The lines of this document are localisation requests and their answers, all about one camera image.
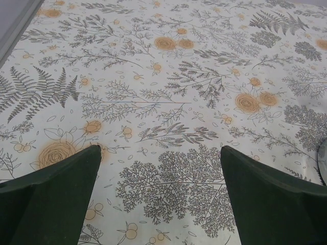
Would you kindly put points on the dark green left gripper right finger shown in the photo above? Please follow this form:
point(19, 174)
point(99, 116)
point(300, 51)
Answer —
point(271, 206)

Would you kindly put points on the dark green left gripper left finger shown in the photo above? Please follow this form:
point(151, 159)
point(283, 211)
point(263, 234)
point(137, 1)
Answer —
point(49, 206)

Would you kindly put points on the clear wine glass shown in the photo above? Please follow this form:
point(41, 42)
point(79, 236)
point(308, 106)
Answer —
point(321, 161)

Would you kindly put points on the floral patterned table mat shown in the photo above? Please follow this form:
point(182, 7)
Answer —
point(161, 86)

